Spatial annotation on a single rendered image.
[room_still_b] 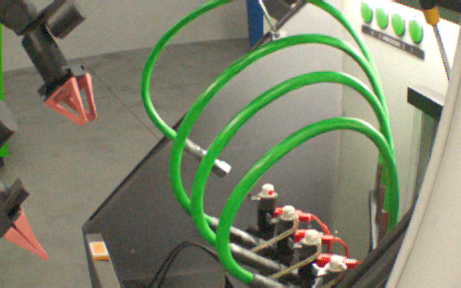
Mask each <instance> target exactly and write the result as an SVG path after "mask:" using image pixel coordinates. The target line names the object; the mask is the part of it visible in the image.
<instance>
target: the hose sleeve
mask: <svg viewBox="0 0 461 288"><path fill-rule="evenodd" d="M183 150H184V151H185V153H187V154H188V155H191V156H192V157H194V158H195V159H197V160H198V161H200V162H201V160H202V158H203V156H204V154H205V153H206V151H205V150H203V149H202V148H200V147H199V146H197V145H196V144H195V143H193V142H192V141H191V140H188V139H186V141H185V144H184V147H183ZM219 165H220V161H219V160H218V159H216V161H215V163H214V164H213V166H212V169H211V170H213V171H216V170H217V169H218V168H219Z"/></svg>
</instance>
